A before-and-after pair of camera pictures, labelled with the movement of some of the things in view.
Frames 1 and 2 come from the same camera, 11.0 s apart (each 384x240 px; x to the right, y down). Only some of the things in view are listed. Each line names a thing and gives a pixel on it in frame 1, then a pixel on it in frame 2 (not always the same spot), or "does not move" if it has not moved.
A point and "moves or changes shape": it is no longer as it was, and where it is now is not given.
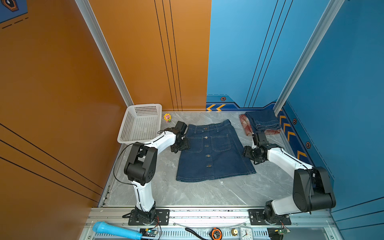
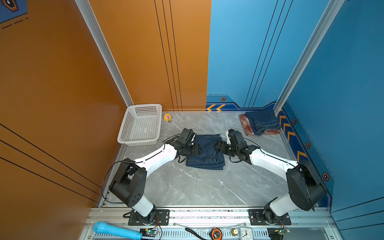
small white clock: (245, 233) does not move
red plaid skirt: (248, 127) does not move
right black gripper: (246, 153) -> (222, 144)
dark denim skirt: (215, 151) moves or changes shape
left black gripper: (186, 145) -> (197, 150)
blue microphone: (103, 226) does not move
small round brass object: (234, 232) does not move
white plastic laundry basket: (141, 123) does not move
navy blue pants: (262, 120) does not move
